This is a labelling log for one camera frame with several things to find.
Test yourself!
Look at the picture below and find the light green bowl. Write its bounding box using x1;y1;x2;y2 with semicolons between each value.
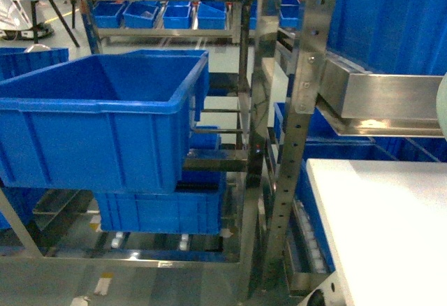
436;74;447;137

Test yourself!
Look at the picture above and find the lower blue bin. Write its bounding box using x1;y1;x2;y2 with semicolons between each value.
94;172;226;235

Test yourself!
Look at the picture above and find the large open blue bin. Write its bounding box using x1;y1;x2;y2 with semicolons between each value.
1;50;210;193

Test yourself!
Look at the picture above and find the white table board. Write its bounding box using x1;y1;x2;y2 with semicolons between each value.
307;159;446;305

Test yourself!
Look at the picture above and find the blue bin far right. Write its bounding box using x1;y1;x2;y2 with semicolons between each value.
327;0;446;75

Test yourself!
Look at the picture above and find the far left blue bin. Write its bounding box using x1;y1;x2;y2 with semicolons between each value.
0;48;69;80

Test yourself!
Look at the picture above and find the steel shelf front rail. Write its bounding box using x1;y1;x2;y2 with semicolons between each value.
316;52;443;138

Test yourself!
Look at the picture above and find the perforated steel rack post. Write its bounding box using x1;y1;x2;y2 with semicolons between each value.
262;0;336;289

